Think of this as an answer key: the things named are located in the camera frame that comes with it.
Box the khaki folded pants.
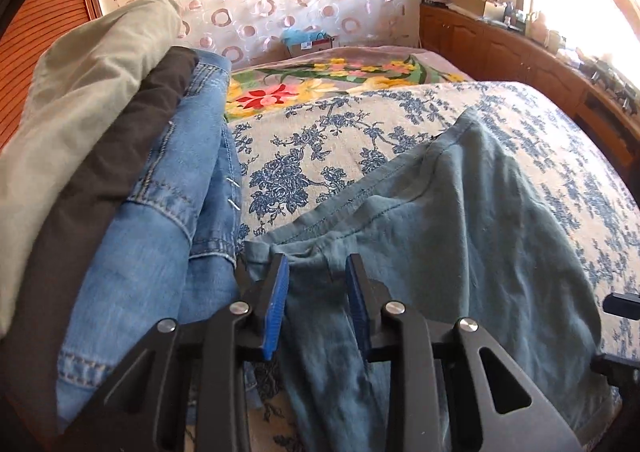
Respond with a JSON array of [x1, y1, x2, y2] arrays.
[[0, 0, 183, 337]]

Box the black tools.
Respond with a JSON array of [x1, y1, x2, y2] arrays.
[[575, 56, 640, 113]]

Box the dark brown folded pants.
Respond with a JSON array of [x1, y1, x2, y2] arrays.
[[0, 46, 201, 438]]

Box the bed with blue floral sheet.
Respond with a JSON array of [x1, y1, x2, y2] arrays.
[[185, 80, 640, 452]]

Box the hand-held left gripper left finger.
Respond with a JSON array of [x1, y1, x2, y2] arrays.
[[92, 253, 291, 452]]

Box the flat cardboard box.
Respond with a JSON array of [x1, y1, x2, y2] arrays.
[[452, 0, 488, 18]]

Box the blue plastic bag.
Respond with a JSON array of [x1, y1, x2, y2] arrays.
[[280, 26, 328, 45]]

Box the wooden cabinet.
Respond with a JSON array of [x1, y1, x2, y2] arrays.
[[419, 4, 640, 173]]

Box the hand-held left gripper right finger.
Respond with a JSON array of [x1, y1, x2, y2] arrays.
[[345, 253, 583, 452]]

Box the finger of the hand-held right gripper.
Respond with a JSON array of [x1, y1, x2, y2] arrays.
[[592, 354, 640, 385], [603, 292, 640, 321]]

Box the wooden louvered wardrobe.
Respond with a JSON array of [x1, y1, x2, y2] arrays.
[[0, 0, 103, 147]]

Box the colourful floral blanket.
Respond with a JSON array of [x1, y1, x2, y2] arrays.
[[224, 46, 473, 125]]

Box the teal pants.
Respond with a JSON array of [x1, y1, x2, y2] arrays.
[[245, 106, 618, 452]]

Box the folded blue jeans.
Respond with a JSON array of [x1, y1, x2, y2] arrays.
[[56, 56, 248, 433]]

